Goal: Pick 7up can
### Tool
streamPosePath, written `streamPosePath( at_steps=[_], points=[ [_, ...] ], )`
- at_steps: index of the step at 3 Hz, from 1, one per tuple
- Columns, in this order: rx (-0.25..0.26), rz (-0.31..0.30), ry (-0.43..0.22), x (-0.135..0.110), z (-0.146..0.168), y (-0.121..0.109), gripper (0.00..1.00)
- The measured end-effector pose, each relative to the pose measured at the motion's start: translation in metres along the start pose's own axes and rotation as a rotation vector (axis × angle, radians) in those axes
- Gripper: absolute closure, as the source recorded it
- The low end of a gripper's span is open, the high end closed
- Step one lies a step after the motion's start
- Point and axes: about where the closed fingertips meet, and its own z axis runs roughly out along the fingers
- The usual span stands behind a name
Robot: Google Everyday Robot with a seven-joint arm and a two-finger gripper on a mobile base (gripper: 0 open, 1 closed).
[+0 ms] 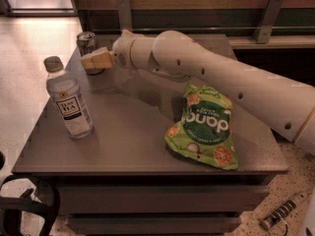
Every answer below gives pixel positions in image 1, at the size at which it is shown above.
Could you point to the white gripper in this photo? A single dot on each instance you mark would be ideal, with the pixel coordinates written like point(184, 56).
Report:
point(121, 51)

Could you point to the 7up soda can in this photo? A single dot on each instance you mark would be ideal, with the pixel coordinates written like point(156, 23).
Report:
point(87, 43)

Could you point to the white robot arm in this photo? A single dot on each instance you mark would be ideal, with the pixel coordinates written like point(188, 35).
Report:
point(286, 106)

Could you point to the clear tea bottle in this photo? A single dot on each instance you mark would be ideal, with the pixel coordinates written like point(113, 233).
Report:
point(64, 91)

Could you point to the grey drawer cabinet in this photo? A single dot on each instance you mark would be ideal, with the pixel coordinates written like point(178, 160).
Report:
point(123, 180)

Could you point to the green chip bag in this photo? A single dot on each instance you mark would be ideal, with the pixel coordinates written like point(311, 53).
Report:
point(204, 132)

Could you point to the black chair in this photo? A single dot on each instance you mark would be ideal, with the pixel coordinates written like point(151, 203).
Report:
point(11, 208)

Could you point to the white power strip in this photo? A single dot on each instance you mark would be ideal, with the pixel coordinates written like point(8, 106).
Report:
point(283, 211)

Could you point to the left metal bracket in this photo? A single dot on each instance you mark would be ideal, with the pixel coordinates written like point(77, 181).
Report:
point(124, 14)

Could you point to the metal bracket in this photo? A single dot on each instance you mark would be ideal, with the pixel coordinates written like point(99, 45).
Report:
point(124, 14)
point(263, 32)

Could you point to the right metal bracket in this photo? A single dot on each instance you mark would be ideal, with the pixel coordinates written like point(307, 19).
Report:
point(263, 32)

